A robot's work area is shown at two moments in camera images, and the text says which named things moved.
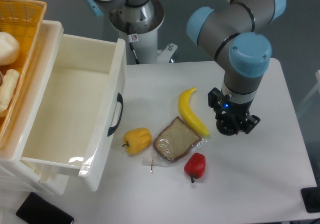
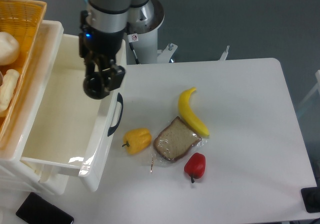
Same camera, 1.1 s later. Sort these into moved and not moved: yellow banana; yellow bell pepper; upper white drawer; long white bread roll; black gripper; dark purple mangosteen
Moved: dark purple mangosteen; black gripper
Not moved: yellow banana; yellow bell pepper; long white bread roll; upper white drawer
